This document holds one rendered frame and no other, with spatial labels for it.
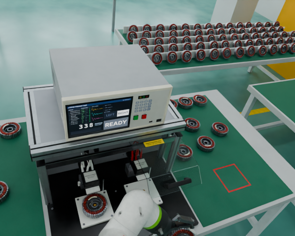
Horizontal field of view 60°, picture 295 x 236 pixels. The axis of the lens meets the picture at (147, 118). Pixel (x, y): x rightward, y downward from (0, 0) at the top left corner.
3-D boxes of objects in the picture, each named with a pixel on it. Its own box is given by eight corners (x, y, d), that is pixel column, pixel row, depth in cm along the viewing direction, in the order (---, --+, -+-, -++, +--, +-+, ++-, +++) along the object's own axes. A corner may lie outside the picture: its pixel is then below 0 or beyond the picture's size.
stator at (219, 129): (224, 126, 181) (226, 121, 178) (228, 137, 172) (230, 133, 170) (209, 124, 179) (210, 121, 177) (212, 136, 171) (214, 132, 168)
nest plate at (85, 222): (114, 218, 117) (115, 217, 116) (81, 229, 111) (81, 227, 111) (106, 191, 127) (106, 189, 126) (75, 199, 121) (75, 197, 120)
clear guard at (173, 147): (201, 184, 109) (205, 175, 105) (150, 199, 100) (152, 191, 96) (168, 131, 131) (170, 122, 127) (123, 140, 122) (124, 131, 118)
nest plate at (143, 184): (162, 203, 126) (163, 202, 125) (134, 212, 120) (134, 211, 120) (150, 179, 136) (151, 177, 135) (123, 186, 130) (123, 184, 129)
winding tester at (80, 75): (164, 123, 118) (173, 86, 105) (66, 142, 102) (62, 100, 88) (134, 77, 144) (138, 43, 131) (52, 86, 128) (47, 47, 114)
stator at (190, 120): (198, 122, 179) (200, 118, 177) (199, 133, 171) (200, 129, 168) (182, 120, 179) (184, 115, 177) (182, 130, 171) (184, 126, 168)
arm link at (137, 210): (149, 191, 79) (128, 178, 87) (125, 228, 76) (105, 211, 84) (169, 209, 88) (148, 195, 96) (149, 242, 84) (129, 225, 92)
